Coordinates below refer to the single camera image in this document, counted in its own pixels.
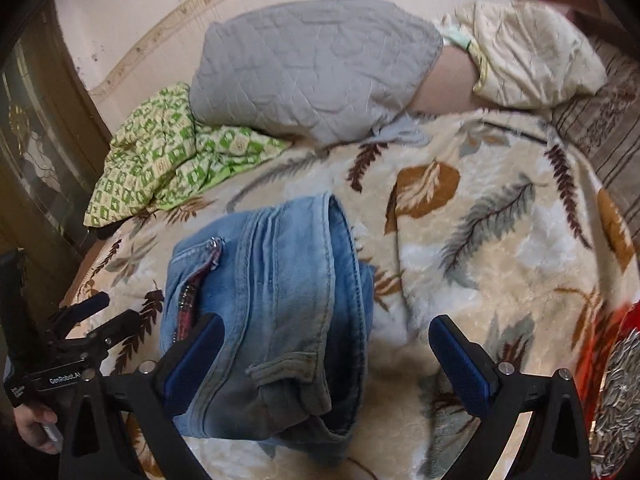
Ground wooden door with stained glass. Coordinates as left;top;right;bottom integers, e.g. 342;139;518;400
0;0;113;311

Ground blue denim pants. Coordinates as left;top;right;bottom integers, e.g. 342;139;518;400
159;191;377;463

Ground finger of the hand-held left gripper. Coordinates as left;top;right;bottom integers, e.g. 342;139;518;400
50;292;111;328
75;309;142;361

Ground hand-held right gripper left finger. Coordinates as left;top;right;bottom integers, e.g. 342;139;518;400
59;312;226;480

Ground person's left hand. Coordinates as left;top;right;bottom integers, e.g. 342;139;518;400
15;406;63;456

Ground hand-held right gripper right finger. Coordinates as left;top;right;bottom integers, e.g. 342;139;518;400
428;315;591;480

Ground pile of sunflower seeds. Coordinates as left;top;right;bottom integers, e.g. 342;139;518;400
590;330;640;478

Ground pink bed sheet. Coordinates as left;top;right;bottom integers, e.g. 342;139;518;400
410;47;506;113

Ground leaf print blanket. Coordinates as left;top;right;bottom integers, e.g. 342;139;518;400
60;110;640;480

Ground grey quilted pillow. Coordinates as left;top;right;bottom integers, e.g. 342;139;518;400
190;0;446;148

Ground brown striped bed sheet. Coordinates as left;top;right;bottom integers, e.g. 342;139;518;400
550;35;640;221

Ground green patterned cloth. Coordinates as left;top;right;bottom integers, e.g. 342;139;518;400
84;82;293;228

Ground pale green cloth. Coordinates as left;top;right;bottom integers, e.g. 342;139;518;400
435;15;473;52

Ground cream floral pillow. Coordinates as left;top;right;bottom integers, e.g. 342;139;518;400
454;0;608;110

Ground red glass bowl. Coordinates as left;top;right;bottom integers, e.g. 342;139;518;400
575;300;640;480

